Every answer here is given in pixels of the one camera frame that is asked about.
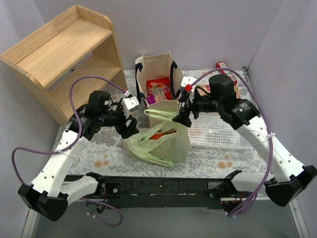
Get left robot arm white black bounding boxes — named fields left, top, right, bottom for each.
left=18, top=90, right=140, bottom=221

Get white plastic basket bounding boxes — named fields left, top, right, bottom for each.
left=188, top=113, right=253, bottom=150

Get purple snack packet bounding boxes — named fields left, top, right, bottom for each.
left=147, top=94, right=156, bottom=105

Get orange tangerine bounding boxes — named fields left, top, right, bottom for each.
left=150, top=130, right=176, bottom=140

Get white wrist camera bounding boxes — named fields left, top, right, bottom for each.
left=179, top=77, right=196, bottom=93
left=121, top=96, right=140, bottom=114

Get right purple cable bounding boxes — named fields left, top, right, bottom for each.
left=187, top=68, right=276, bottom=218

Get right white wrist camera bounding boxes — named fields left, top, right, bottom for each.
left=179, top=77, right=196, bottom=93

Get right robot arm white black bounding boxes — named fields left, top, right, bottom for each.
left=173, top=74, right=317, bottom=207

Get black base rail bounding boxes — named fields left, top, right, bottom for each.
left=69, top=175, right=255, bottom=209

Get beige canvas tote bag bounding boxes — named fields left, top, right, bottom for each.
left=135, top=53, right=183, bottom=113

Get wooden two-tier shelf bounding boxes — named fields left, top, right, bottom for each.
left=0, top=5, right=127, bottom=125

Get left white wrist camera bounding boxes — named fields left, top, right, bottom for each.
left=121, top=96, right=140, bottom=114

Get red snack packet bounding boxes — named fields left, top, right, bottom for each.
left=146, top=77, right=172, bottom=100

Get light green plastic bag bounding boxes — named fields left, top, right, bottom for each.
left=121, top=109, right=190, bottom=168

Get red rectangular box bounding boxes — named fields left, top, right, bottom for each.
left=215, top=61, right=237, bottom=86

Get floral rectangular tray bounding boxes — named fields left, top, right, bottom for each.
left=196, top=84, right=241, bottom=98

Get floral table mat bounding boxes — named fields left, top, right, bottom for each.
left=46, top=69, right=278, bottom=180

